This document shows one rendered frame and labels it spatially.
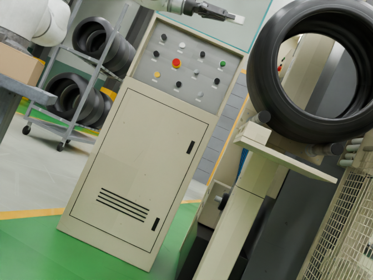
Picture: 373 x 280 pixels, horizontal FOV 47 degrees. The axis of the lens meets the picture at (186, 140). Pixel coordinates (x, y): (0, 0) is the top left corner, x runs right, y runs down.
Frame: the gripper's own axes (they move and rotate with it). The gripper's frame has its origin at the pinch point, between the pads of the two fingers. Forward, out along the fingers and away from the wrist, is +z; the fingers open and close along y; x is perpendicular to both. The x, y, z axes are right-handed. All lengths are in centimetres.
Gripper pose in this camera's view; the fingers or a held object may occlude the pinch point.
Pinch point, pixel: (235, 19)
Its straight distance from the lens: 171.7
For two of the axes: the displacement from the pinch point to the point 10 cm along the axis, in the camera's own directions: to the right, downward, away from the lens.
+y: 0.4, 0.3, 10.0
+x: -2.9, 9.6, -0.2
